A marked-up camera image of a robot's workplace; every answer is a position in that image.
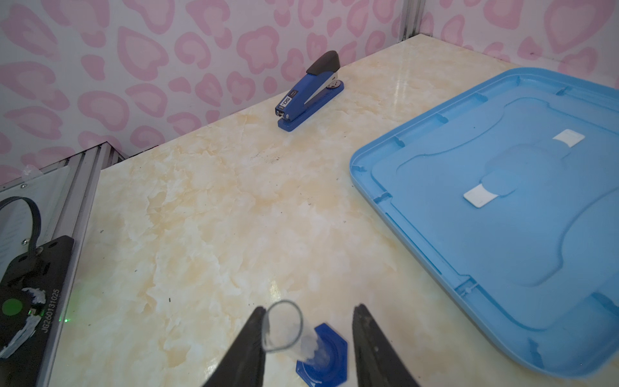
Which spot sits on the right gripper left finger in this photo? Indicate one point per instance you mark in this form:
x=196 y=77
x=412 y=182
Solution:
x=244 y=362

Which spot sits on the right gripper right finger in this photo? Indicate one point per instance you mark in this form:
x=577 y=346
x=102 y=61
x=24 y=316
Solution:
x=377 y=363

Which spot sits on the blue base measuring cylinder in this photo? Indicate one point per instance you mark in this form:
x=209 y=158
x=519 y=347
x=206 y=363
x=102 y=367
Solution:
x=319 y=352

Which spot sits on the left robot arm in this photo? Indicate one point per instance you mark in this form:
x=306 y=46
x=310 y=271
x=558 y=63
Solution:
x=31 y=295

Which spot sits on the blue plastic bin lid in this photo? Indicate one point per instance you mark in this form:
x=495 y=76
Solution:
x=507 y=194

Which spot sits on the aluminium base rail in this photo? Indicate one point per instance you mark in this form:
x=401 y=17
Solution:
x=64 y=192

